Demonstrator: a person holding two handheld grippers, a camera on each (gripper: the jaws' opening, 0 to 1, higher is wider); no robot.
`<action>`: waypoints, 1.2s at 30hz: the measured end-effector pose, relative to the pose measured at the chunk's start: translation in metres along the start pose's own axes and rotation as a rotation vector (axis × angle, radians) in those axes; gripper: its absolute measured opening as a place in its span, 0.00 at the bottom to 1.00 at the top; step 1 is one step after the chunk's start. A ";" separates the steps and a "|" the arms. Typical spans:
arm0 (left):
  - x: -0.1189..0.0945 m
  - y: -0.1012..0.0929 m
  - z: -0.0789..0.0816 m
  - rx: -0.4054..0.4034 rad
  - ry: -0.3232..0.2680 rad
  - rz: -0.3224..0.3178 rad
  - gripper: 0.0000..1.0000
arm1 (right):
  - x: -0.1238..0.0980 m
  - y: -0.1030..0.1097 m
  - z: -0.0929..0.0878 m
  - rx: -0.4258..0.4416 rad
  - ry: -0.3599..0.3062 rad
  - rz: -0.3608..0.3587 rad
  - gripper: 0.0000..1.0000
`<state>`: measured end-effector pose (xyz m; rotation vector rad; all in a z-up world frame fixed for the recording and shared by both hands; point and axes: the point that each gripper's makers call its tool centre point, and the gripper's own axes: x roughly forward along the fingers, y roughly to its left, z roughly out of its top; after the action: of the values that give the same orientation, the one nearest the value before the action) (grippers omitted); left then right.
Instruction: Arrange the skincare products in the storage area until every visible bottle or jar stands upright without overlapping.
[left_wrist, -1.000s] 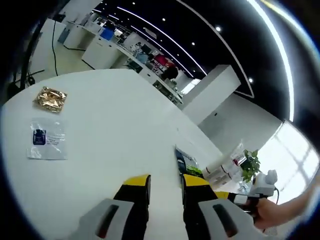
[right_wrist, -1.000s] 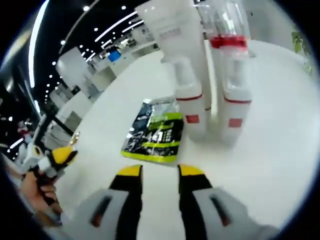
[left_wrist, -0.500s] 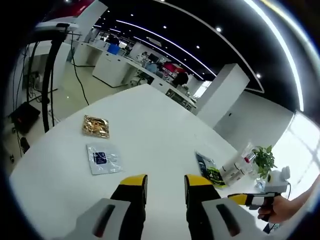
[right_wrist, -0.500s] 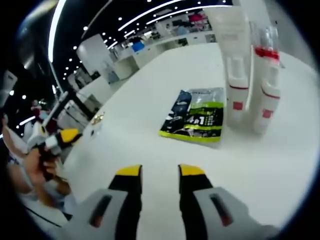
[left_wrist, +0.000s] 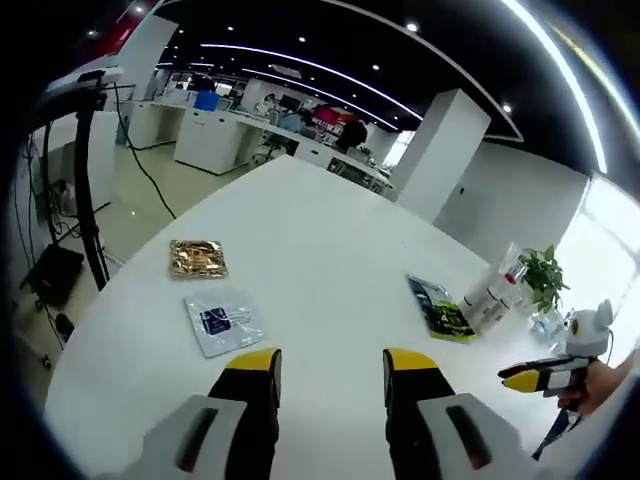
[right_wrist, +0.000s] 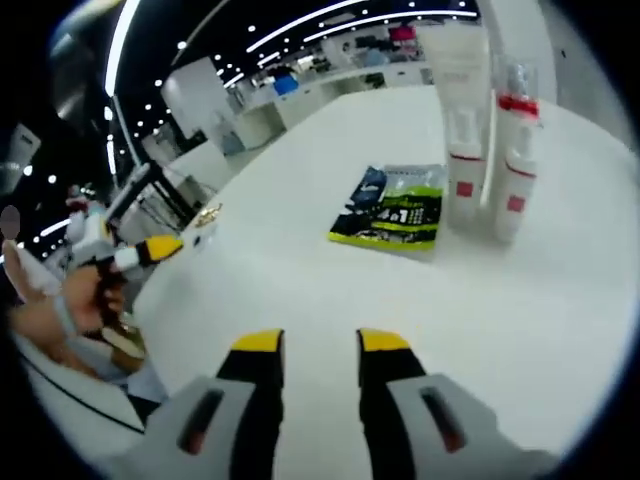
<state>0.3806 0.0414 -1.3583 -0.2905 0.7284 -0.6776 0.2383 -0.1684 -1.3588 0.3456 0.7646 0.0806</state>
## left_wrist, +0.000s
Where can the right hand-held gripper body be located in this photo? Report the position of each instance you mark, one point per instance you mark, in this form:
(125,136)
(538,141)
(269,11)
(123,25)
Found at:
(590,335)

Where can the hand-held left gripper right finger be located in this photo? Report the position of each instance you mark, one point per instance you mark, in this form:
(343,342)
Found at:
(440,440)

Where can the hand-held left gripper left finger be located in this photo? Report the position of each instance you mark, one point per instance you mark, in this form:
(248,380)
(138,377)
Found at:
(215,440)

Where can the white skincare pump bottle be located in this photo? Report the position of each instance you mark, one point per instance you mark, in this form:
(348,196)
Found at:
(492,315)

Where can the tall white skincare tube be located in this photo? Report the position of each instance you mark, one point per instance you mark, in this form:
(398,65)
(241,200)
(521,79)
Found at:
(482,292)

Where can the white skincare bottle red collar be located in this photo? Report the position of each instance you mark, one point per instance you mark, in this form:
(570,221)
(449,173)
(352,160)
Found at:
(509,278)

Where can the green black skincare sachet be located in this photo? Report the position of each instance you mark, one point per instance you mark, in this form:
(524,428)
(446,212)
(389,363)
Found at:
(445,315)

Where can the white blue skincare sachet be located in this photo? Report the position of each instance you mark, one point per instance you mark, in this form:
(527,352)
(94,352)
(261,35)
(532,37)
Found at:
(222,322)

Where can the gold skincare sachet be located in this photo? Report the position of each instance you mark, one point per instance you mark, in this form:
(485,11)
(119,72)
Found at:
(197,260)

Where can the blue storage box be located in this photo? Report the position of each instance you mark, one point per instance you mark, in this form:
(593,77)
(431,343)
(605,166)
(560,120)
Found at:
(206,100)

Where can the person's right hand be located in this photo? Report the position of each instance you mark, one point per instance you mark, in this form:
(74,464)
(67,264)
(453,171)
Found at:
(600,385)

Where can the glass vase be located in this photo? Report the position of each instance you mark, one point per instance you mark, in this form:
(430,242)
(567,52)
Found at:
(547,327)

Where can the green leafy plant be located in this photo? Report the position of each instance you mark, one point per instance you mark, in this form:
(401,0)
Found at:
(542,275)

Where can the bright window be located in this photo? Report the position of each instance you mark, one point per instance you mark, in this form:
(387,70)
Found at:
(595,235)

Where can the black floor case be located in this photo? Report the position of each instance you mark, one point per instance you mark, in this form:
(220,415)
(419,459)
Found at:
(52,272)

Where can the curved ceiling light strip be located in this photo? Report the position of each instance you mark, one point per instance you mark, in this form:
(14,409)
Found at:
(584,100)

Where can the black equipment stand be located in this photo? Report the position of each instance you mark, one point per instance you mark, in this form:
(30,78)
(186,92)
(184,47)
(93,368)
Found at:
(90,200)

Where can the office chair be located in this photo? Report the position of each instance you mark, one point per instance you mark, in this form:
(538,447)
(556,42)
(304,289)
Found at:
(275,147)

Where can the white office desk row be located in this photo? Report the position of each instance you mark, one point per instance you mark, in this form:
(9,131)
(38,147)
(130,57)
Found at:
(205,140)

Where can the magenta sign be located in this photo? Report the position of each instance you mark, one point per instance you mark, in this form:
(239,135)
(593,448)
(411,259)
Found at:
(327,120)

